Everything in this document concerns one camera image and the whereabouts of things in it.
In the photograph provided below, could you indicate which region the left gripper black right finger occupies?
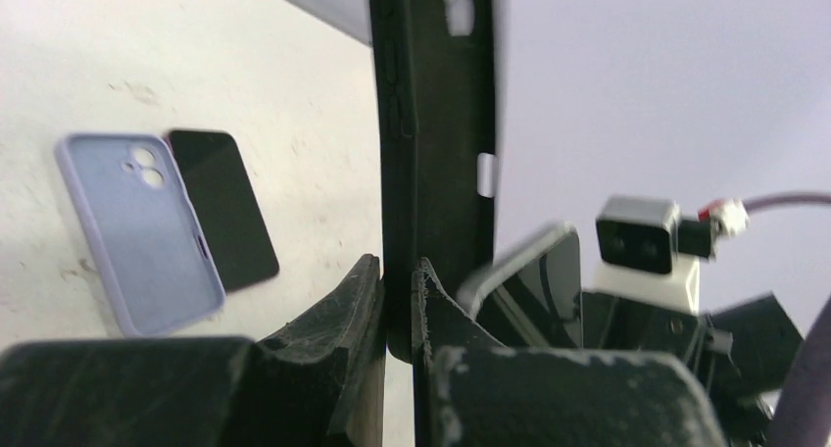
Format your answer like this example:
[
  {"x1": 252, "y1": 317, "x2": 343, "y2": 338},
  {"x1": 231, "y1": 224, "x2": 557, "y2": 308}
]
[{"x1": 412, "y1": 259, "x2": 726, "y2": 446}]

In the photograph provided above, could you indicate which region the clear lilac phone case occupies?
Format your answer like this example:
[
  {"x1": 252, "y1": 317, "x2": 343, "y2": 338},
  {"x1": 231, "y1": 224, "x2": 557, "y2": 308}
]
[{"x1": 55, "y1": 132, "x2": 225, "y2": 337}]

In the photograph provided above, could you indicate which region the black phone case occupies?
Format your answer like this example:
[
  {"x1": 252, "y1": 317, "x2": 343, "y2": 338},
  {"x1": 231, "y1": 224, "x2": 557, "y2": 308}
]
[{"x1": 368, "y1": 0, "x2": 497, "y2": 362}]

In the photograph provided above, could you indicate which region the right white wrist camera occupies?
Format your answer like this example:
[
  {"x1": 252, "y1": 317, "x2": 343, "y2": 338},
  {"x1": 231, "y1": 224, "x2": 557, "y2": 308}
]
[{"x1": 591, "y1": 195, "x2": 749, "y2": 315}]

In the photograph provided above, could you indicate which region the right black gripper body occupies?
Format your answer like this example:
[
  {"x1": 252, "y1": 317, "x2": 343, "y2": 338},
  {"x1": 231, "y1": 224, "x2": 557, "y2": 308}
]
[{"x1": 580, "y1": 292, "x2": 803, "y2": 425}]

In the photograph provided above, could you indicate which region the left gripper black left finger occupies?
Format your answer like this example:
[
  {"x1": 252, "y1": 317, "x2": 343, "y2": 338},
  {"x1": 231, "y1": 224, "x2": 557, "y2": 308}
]
[{"x1": 1, "y1": 255, "x2": 385, "y2": 446}]

